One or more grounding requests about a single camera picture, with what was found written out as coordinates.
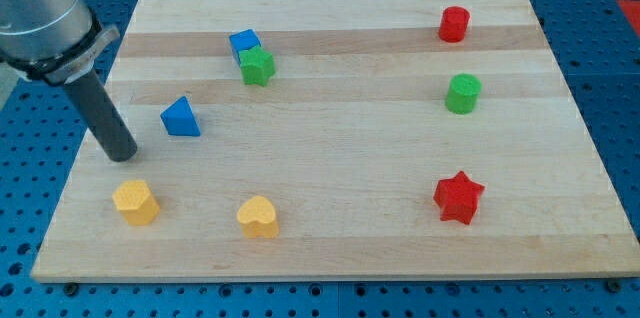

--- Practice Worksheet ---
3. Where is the blue triangle block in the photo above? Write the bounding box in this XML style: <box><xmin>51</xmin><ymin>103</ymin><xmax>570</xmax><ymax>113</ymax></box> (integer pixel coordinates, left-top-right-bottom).
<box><xmin>160</xmin><ymin>96</ymin><xmax>201</xmax><ymax>137</ymax></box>

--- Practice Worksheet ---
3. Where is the blue cube block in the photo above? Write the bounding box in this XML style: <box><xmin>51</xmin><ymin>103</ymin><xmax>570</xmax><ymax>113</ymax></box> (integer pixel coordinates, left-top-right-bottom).
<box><xmin>229</xmin><ymin>29</ymin><xmax>261</xmax><ymax>63</ymax></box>

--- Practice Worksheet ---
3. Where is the green cylinder block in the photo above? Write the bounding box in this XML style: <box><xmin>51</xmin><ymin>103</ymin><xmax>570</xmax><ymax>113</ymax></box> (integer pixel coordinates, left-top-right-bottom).
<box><xmin>445</xmin><ymin>73</ymin><xmax>482</xmax><ymax>114</ymax></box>

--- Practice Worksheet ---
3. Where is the yellow hexagon block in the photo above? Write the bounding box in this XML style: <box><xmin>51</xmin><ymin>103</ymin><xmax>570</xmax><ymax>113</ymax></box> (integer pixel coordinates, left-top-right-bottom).
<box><xmin>112</xmin><ymin>180</ymin><xmax>160</xmax><ymax>226</ymax></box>

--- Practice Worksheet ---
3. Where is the wooden board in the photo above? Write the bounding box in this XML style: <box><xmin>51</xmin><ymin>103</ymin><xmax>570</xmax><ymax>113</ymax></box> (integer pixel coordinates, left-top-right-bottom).
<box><xmin>32</xmin><ymin>0</ymin><xmax>639</xmax><ymax>283</ymax></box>

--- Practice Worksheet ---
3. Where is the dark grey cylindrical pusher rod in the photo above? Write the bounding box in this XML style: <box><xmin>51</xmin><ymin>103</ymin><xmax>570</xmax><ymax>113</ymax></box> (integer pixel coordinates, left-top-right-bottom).
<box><xmin>62</xmin><ymin>69</ymin><xmax>137</xmax><ymax>162</ymax></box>

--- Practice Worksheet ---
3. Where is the green star block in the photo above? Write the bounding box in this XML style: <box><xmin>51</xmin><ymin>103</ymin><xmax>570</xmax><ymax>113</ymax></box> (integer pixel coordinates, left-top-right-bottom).
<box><xmin>239</xmin><ymin>45</ymin><xmax>275</xmax><ymax>87</ymax></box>

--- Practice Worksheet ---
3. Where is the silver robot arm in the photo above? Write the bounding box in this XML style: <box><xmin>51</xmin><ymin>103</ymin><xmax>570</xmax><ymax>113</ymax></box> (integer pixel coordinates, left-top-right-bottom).
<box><xmin>1</xmin><ymin>0</ymin><xmax>119</xmax><ymax>86</ymax></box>

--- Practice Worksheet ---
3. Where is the red star block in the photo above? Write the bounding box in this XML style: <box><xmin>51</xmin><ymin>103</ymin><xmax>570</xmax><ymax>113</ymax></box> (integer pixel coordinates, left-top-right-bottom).
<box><xmin>433</xmin><ymin>171</ymin><xmax>485</xmax><ymax>225</ymax></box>

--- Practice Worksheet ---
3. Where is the yellow heart block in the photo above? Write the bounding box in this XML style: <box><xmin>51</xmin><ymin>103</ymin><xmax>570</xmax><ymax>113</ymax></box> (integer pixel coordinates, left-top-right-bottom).
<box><xmin>236</xmin><ymin>196</ymin><xmax>280</xmax><ymax>239</ymax></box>

